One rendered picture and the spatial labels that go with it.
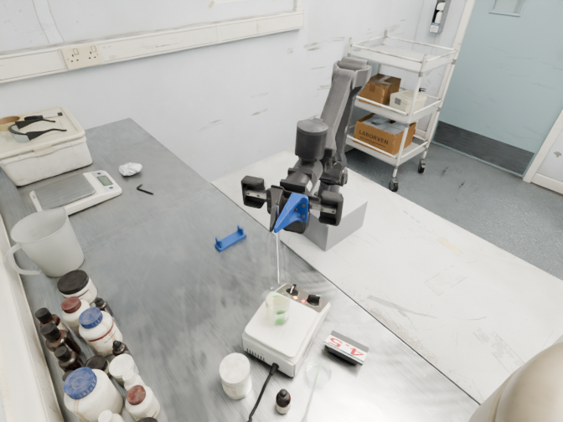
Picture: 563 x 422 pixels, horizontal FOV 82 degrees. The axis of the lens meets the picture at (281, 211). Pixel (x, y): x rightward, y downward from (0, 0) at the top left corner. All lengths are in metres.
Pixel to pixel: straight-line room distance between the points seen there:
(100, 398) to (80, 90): 1.44
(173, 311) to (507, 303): 0.85
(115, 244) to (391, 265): 0.83
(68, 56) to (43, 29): 0.12
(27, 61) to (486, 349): 1.83
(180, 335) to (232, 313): 0.13
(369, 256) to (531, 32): 2.62
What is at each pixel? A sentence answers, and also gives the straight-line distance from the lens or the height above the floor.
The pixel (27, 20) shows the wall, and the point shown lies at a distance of 1.79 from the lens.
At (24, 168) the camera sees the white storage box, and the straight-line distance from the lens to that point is 1.54.
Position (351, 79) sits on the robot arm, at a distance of 0.77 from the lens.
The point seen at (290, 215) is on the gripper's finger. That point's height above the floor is 1.26.
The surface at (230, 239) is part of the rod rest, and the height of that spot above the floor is 0.91.
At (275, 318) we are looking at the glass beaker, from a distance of 0.70.
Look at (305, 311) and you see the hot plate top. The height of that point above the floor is 0.99.
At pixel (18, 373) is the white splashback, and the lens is 0.82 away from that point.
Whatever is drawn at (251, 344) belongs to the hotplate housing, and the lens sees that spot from 0.74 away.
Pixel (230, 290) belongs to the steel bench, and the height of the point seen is 0.90.
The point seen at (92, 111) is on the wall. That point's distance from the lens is 1.90.
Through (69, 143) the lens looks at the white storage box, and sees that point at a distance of 1.51.
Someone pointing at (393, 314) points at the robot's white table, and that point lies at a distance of 0.89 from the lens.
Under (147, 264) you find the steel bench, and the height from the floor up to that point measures 0.90.
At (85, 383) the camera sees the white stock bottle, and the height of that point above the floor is 1.03.
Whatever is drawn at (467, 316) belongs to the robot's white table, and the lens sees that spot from 0.96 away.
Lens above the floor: 1.61
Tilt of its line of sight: 40 degrees down
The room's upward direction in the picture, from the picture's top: straight up
